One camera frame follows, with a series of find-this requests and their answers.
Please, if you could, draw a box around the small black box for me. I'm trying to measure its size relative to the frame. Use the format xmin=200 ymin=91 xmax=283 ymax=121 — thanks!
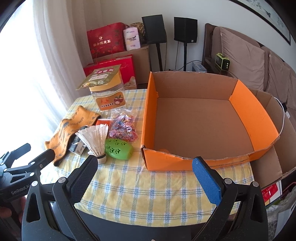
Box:
xmin=68 ymin=132 xmax=86 ymax=156

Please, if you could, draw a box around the white shuttlecock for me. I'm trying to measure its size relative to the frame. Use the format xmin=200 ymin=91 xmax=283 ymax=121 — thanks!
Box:
xmin=75 ymin=124 xmax=108 ymax=164

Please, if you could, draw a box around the bag of colourful rubber bands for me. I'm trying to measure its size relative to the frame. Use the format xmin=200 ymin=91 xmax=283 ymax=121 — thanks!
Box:
xmin=108 ymin=108 xmax=137 ymax=142

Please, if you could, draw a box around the clear jar yellow lid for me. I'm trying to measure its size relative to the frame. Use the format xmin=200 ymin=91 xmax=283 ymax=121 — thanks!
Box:
xmin=90 ymin=85 xmax=126 ymax=111

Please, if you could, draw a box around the yellow food pouch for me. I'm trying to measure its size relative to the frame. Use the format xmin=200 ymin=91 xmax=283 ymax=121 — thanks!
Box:
xmin=76 ymin=65 xmax=123 ymax=91

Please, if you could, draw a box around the person's left hand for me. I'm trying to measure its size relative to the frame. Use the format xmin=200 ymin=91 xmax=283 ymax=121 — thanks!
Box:
xmin=1 ymin=196 xmax=27 ymax=223

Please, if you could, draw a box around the yellow checked tablecloth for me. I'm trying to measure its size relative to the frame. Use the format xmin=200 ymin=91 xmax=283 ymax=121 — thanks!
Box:
xmin=45 ymin=89 xmax=255 ymax=227

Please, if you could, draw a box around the orange patterned scarf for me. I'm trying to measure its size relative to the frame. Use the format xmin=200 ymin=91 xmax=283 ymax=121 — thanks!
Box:
xmin=45 ymin=105 xmax=100 ymax=166

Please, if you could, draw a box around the orange cardboard box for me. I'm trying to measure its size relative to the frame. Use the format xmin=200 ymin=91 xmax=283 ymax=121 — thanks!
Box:
xmin=141 ymin=71 xmax=295 ymax=187

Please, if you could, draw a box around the white curtain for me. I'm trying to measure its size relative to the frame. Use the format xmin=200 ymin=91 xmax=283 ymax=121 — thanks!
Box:
xmin=1 ymin=1 xmax=102 ymax=150

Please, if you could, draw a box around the red chocolate gift bag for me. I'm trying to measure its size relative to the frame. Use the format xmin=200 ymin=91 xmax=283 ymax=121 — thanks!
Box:
xmin=83 ymin=54 xmax=137 ymax=90

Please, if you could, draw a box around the green black radio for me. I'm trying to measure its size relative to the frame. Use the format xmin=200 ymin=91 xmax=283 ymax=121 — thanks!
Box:
xmin=215 ymin=53 xmax=230 ymax=71

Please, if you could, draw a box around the red tea gift bag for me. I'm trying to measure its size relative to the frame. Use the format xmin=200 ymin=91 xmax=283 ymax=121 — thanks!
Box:
xmin=87 ymin=23 xmax=126 ymax=59

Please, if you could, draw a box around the brown sofa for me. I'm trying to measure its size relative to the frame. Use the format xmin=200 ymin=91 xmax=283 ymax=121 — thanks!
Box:
xmin=202 ymin=23 xmax=295 ymax=119

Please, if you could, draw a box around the large brown cardboard box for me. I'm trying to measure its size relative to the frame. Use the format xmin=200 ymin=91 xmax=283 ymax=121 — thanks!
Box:
xmin=93 ymin=45 xmax=151 ymax=89

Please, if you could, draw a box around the white tissue pack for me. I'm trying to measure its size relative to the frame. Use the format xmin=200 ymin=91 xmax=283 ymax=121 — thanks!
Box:
xmin=123 ymin=27 xmax=141 ymax=51

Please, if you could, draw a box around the right black speaker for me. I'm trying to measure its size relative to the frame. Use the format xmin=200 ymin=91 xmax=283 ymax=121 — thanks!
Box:
xmin=174 ymin=16 xmax=198 ymax=71

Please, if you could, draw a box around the black speaker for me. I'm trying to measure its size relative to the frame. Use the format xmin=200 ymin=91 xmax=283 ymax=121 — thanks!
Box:
xmin=142 ymin=15 xmax=167 ymax=71
xmin=174 ymin=16 xmax=198 ymax=71

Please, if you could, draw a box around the left black speaker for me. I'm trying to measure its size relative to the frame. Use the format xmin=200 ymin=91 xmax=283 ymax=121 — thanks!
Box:
xmin=142 ymin=15 xmax=167 ymax=71

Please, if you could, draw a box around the framed ink painting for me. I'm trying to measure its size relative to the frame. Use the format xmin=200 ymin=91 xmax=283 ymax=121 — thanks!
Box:
xmin=231 ymin=0 xmax=291 ymax=45

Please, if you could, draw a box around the white cable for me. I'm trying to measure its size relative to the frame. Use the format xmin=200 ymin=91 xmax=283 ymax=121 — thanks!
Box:
xmin=272 ymin=96 xmax=286 ymax=140

